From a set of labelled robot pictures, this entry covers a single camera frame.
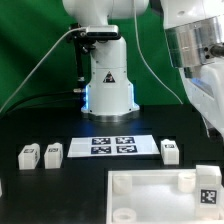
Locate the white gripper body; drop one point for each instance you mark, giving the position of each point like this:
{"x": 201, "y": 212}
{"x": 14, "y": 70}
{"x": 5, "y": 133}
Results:
{"x": 204, "y": 86}

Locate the white square tabletop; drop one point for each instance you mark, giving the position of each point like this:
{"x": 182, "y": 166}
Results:
{"x": 155, "y": 197}

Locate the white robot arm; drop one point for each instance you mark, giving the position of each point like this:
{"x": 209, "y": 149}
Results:
{"x": 194, "y": 31}

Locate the white fiducial marker sheet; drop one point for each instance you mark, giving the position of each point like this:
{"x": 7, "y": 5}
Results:
{"x": 112, "y": 146}

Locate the silver camera on stand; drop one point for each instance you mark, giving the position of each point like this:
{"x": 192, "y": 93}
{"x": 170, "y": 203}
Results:
{"x": 106, "y": 32}

